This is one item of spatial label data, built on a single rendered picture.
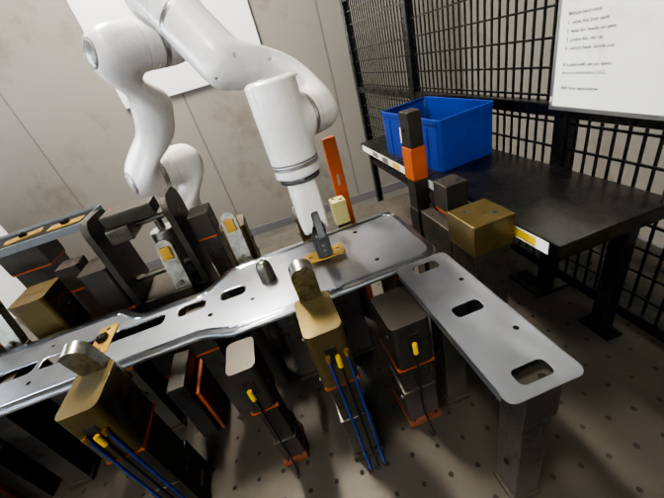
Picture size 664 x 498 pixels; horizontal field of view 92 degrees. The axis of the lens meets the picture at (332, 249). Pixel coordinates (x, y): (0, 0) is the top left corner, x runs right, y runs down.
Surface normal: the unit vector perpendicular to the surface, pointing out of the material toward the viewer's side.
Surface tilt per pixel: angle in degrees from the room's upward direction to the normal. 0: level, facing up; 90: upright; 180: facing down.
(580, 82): 90
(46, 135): 90
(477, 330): 0
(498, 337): 0
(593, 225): 0
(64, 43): 90
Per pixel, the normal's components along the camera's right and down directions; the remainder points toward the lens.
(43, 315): 0.26, 0.46
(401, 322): -0.25, -0.82
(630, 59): -0.93, 0.34
